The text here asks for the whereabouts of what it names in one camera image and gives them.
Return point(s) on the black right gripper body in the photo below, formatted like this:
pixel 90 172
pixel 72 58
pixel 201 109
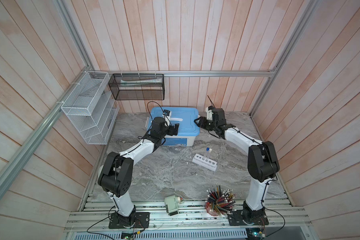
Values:
pixel 215 126

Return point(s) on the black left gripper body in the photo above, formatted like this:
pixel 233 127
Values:
pixel 168 131

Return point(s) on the blue plastic bin lid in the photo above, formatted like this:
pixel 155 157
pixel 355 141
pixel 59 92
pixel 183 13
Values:
pixel 185 117

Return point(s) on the white plastic storage bin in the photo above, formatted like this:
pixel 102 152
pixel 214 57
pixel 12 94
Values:
pixel 180 139

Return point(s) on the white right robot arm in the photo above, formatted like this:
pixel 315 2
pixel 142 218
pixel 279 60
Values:
pixel 262 163

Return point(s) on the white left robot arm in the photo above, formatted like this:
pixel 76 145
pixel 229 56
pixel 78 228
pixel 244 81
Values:
pixel 115 176

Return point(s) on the white test tube rack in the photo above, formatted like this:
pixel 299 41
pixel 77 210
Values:
pixel 205 162

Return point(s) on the green white box device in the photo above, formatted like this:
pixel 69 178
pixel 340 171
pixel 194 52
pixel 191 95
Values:
pixel 172 204

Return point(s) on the cup of coloured pencils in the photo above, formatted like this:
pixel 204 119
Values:
pixel 220 203

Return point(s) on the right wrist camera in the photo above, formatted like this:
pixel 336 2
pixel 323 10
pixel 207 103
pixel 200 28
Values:
pixel 209 112

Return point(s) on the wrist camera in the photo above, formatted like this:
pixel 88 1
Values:
pixel 209 112
pixel 166 116

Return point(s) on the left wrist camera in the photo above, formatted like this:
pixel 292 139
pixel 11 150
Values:
pixel 166 116

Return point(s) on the black mesh wall shelf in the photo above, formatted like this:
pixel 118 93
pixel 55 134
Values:
pixel 137 87

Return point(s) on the aluminium horizontal wall rail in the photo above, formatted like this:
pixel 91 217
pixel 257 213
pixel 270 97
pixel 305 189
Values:
pixel 204 73

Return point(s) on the white wire wall rack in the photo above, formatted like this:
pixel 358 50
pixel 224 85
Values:
pixel 90 108

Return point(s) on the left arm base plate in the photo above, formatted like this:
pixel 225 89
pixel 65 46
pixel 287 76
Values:
pixel 135 220

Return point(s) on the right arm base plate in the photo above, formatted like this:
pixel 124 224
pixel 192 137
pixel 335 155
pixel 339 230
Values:
pixel 248 218

